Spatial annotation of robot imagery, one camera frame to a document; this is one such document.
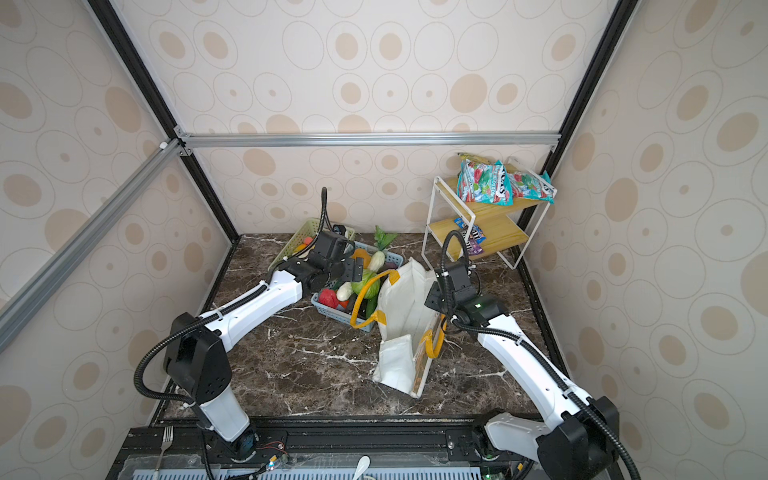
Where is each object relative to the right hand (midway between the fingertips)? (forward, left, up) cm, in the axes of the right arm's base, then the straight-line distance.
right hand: (436, 293), depth 81 cm
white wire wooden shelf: (+29, -22, -4) cm, 37 cm away
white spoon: (-37, +19, -17) cm, 45 cm away
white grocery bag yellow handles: (-1, +6, -19) cm, 20 cm away
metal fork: (-30, +70, -18) cm, 78 cm away
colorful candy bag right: (+25, -28, +16) cm, 41 cm away
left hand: (+11, +23, +3) cm, 25 cm away
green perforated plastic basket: (+35, +46, -13) cm, 59 cm away
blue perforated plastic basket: (-1, +20, -16) cm, 26 cm away
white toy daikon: (+8, +27, -10) cm, 30 cm away
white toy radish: (+22, +17, -10) cm, 29 cm away
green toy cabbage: (+8, +18, -8) cm, 21 cm away
